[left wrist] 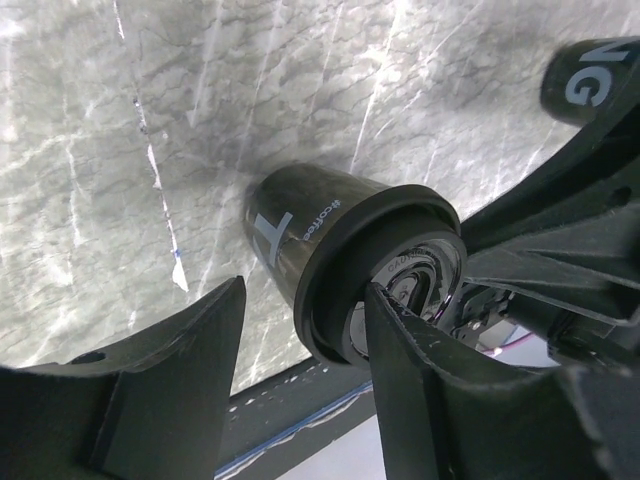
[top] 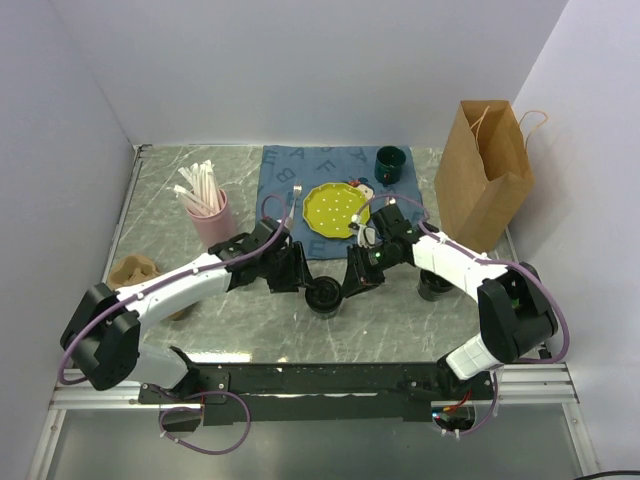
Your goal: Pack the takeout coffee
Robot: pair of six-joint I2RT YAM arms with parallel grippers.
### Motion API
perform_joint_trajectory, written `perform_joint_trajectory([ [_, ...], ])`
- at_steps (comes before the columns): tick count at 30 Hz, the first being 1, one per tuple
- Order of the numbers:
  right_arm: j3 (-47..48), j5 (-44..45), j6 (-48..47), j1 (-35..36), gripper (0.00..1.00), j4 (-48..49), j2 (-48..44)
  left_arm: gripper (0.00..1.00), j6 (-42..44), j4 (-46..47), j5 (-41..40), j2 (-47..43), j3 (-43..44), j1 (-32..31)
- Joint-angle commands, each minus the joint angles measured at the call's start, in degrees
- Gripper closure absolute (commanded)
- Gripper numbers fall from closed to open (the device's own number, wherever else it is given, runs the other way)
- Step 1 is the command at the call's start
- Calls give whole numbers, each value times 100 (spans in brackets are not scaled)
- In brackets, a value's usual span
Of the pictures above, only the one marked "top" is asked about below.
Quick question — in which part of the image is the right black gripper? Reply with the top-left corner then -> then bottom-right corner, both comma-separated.
340,240 -> 397,298

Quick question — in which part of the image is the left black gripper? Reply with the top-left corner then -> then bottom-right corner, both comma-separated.
260,242 -> 315,294

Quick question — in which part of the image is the black coffee cup lid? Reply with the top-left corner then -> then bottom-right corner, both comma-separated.
305,276 -> 343,309

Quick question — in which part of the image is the dark transparent coffee cup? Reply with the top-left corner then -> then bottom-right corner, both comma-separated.
311,307 -> 340,320

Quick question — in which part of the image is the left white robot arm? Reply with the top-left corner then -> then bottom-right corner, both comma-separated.
60,218 -> 313,402

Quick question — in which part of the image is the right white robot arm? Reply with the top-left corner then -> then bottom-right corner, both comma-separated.
341,204 -> 560,399

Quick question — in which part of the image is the yellow dotted plate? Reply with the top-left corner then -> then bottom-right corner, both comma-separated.
303,182 -> 367,239

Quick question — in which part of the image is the black cup stack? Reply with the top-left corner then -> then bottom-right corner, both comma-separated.
417,270 -> 454,302

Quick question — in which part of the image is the silver fork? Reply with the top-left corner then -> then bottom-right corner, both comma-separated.
287,180 -> 303,224

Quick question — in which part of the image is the small cartoon figurine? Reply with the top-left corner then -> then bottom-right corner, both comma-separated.
348,178 -> 375,200

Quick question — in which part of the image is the pink straw holder cup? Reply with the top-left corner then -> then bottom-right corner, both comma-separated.
186,189 -> 239,249

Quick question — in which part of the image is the blue alphabet placemat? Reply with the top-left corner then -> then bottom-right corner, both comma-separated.
256,145 -> 423,260

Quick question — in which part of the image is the white wrapped straws bundle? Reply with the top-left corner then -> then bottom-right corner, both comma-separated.
171,159 -> 227,217

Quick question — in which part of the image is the dark green mug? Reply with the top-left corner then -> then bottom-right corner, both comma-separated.
374,146 -> 407,185

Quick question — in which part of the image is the brown cardboard cup carrier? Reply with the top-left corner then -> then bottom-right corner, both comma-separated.
106,254 -> 161,290

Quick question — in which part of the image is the brown paper bag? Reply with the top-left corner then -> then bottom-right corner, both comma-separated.
434,100 -> 535,252

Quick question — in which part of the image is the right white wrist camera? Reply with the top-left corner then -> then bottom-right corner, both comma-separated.
348,214 -> 376,249

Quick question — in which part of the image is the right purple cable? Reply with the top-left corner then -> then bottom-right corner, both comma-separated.
353,193 -> 572,439

